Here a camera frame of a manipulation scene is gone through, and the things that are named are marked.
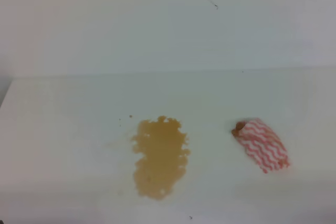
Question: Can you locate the brown coffee stain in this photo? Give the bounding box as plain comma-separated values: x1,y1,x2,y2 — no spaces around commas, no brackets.
131,116,191,200

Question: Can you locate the red white striped rag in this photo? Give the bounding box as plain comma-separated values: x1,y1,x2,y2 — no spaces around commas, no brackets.
231,118,290,174

